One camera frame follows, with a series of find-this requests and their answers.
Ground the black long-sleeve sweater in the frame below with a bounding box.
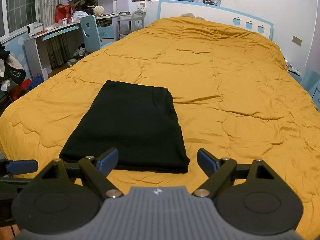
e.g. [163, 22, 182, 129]
[59, 80, 190, 174]

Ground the pile of clothes left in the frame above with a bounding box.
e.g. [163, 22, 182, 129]
[1, 44, 44, 101]

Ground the orange quilted bed cover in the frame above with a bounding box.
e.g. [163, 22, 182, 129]
[1, 17, 319, 239]

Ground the light blue desk chair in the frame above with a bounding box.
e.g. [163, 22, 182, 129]
[80, 15, 112, 54]

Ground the blue white drawer cabinet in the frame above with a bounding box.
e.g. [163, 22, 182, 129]
[288, 69, 320, 110]

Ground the white blue desk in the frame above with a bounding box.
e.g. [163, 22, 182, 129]
[23, 13, 119, 81]

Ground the grey rolling cart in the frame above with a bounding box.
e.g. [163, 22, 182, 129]
[117, 10, 146, 40]

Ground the red bag on desk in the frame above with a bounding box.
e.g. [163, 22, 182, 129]
[54, 4, 75, 23]

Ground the window with curtain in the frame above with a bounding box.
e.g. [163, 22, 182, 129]
[1, 0, 63, 41]

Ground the white blue headboard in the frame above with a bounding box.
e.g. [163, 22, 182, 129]
[157, 1, 273, 40]

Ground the beige wall switch plate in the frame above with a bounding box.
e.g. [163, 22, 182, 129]
[292, 36, 302, 46]

